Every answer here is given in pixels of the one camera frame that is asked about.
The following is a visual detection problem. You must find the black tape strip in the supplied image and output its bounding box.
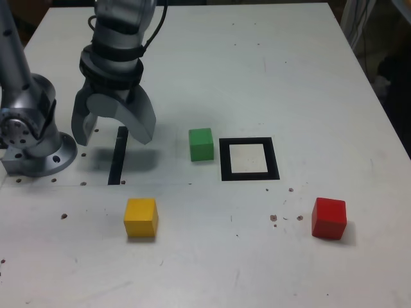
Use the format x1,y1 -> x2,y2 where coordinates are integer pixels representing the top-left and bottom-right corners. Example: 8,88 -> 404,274
107,126 -> 129,186

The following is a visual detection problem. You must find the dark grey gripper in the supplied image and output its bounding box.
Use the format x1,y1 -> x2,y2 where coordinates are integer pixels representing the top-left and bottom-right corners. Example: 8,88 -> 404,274
71,81 -> 157,147

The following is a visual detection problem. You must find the black tape square outline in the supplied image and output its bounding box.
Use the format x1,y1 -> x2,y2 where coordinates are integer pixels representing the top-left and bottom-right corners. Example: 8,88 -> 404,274
218,137 -> 281,182

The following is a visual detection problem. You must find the red cube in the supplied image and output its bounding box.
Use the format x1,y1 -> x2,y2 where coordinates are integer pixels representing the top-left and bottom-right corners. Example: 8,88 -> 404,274
311,196 -> 348,240

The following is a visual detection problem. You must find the green cube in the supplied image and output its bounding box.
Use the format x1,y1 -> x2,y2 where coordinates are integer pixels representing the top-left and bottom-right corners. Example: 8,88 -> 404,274
188,127 -> 215,162

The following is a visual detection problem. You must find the yellow cube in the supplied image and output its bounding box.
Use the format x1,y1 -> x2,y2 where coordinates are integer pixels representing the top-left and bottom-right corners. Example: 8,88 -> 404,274
123,198 -> 159,238

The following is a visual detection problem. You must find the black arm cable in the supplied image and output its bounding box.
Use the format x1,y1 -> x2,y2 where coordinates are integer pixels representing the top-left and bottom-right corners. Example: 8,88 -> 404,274
141,0 -> 170,54

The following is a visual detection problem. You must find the dark background object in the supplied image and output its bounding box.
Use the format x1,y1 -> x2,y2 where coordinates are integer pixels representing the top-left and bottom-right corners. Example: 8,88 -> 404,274
375,55 -> 411,107

